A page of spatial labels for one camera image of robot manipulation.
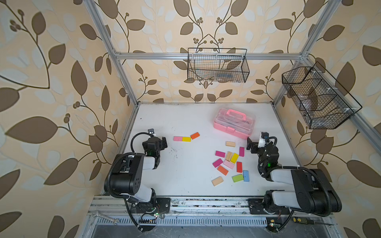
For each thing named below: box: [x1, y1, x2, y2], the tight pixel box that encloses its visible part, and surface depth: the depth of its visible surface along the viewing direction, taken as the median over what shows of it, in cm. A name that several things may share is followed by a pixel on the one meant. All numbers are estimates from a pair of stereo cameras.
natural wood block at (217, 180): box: [211, 176, 224, 187], surface depth 84 cm
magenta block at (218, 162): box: [212, 158, 224, 169], surface depth 91 cm
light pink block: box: [223, 159, 235, 170], surface depth 91 cm
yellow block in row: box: [182, 136, 192, 142], surface depth 101 cm
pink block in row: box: [173, 136, 184, 142], surface depth 101 cm
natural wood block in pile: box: [225, 151, 234, 162], surface depth 93 cm
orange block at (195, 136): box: [190, 131, 200, 140], surface depth 104 cm
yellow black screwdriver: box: [292, 217, 334, 226], surface depth 70 cm
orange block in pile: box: [217, 165, 229, 177], surface depth 88 cm
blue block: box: [243, 170, 250, 182], surface depth 86 cm
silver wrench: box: [92, 210, 120, 226], surface depth 74 cm
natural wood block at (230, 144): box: [225, 141, 236, 148], surface depth 100 cm
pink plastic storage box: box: [213, 107, 256, 140], surface depth 98 cm
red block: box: [236, 161, 243, 174], surface depth 89 cm
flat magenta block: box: [215, 150, 226, 158], surface depth 95 cm
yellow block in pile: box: [230, 152, 240, 164], surface depth 93 cm
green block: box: [231, 174, 245, 183], surface depth 85 cm
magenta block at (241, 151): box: [239, 146, 245, 158], surface depth 95 cm
